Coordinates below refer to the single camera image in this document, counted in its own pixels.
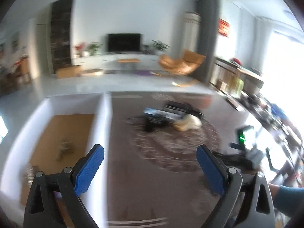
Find white yellow work glove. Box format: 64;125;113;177
174;114;202;131

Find blue white mask box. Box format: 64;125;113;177
163;112;183;122

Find blue white glove box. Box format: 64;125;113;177
143;108;166;121

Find black studded cloth bag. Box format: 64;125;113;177
144;115;167;132

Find blue sleeved right forearm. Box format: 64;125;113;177
268;183;303;218

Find white cardboard storage box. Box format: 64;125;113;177
1;93;112;225

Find black striped gift box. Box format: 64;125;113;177
163;101;204;119

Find wooden railing shelf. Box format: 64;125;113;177
209;57;264;98

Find orange lounge chair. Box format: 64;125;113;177
150;49;206;77

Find cardboard box on floor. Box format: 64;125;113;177
56;65;82;79

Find green potted plant right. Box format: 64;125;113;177
151;40;169;56

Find green potted plant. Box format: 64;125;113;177
151;40;169;56
87;42;102;56

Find white tv cabinet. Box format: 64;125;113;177
72;54;161;71

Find small wooden bench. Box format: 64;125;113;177
117;58;141;70

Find red flower vase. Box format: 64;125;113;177
74;42;86;58

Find grey curtain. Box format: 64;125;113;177
191;0;221;85

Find green potted plant left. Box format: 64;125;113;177
87;42;102;56

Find black flat television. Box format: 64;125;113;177
107;33;142;52

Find dark glass display cabinet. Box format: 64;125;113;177
50;0;73;73

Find red wall decoration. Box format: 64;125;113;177
218;19;230;38

